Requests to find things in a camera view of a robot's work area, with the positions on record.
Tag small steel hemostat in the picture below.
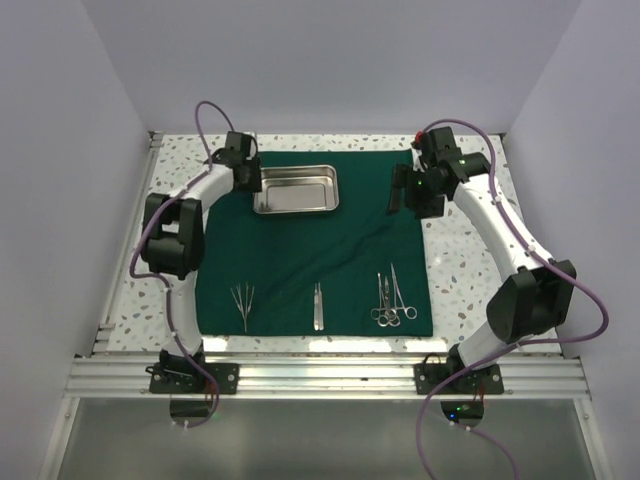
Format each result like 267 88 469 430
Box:
370 273 395 327

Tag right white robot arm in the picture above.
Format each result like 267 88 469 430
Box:
387 154 577 393

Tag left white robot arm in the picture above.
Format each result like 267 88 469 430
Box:
129 131 262 394

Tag stainless steel tray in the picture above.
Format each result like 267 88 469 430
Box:
253 164 340 215

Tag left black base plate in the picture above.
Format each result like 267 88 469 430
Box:
145 363 240 395

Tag steel scalpel handle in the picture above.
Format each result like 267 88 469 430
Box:
316 282 324 331
313 282 319 331

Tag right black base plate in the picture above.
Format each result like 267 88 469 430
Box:
413 353 505 396

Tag steel surgical scissors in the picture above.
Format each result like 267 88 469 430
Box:
376 277 401 327

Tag aluminium rail frame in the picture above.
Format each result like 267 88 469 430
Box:
37 130 609 480

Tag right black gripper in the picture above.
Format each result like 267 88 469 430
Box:
387 163 446 220

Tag long steel hemostat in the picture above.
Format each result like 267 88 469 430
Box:
390 263 418 320

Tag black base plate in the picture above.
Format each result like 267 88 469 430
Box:
413 353 505 396
145 363 240 395

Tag steel forceps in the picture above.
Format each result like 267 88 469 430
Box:
230 284 248 332
243 283 255 332

